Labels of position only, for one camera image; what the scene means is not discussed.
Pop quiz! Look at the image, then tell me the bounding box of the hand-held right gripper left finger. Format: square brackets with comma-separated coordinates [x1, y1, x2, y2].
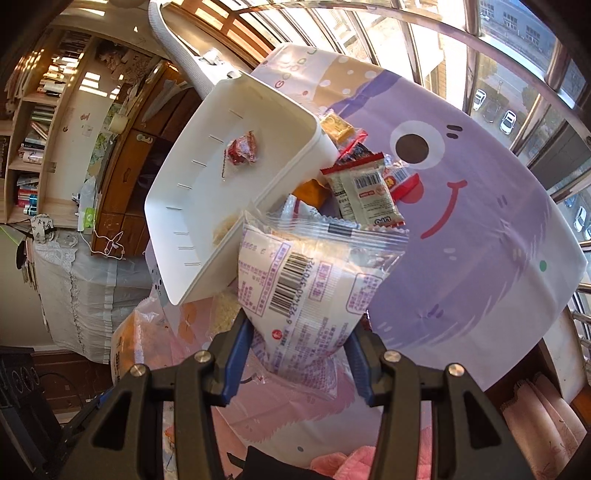
[76, 316, 254, 480]

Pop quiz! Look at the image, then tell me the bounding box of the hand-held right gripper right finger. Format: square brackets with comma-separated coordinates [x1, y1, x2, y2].
[345, 331, 522, 480]

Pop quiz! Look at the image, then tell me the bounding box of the white purple barcode snack packet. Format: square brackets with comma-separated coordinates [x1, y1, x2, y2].
[238, 210, 409, 398]

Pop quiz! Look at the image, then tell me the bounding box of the white plastic bin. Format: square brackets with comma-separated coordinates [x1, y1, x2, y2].
[144, 78, 345, 306]

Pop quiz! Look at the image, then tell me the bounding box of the clear rice cracker packet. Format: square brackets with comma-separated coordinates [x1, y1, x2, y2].
[208, 291, 242, 334]

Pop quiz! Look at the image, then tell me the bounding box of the pink blanket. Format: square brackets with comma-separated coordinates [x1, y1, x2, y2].
[309, 445, 384, 480]

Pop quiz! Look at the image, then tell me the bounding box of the clear bun packet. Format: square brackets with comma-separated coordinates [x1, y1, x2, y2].
[110, 300, 178, 391]

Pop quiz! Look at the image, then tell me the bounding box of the white lace cloth cover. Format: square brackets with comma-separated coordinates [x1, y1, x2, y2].
[25, 226, 153, 365]

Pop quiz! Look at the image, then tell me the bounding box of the beige barcode snack packet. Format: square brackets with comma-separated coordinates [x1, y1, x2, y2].
[321, 157, 407, 229]

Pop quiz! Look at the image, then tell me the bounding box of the pale pink floral cloth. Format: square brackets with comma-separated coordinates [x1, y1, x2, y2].
[501, 374, 587, 480]

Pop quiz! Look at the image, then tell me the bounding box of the orange snack packet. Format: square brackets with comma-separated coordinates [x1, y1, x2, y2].
[293, 178, 333, 208]

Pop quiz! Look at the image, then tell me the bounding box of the bright red snack packet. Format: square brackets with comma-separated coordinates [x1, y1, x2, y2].
[383, 159, 423, 204]

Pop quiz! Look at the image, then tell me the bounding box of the dark equipment stand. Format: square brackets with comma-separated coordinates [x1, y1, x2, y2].
[0, 346, 116, 480]

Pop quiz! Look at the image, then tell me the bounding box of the red wrapped candy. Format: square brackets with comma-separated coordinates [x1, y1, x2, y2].
[225, 131, 262, 167]

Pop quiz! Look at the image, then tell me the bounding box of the dark red snack packet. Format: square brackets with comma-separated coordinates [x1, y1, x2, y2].
[333, 131, 386, 169]

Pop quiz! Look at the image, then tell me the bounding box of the wooden desk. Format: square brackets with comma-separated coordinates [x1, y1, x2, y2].
[90, 60, 208, 259]

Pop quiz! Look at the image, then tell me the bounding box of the floral cloth pouch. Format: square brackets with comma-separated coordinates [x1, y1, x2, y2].
[30, 215, 56, 243]

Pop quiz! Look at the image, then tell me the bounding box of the yellow cracker packet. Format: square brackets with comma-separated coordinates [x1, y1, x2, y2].
[320, 112, 356, 146]

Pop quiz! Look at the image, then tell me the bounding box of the wooden bookshelf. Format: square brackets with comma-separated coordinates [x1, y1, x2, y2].
[0, 28, 153, 232]

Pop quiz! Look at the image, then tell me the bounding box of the patterned storage box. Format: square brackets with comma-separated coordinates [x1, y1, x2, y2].
[108, 46, 160, 88]

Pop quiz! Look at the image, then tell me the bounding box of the white cable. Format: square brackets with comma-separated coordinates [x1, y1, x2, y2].
[78, 228, 127, 260]

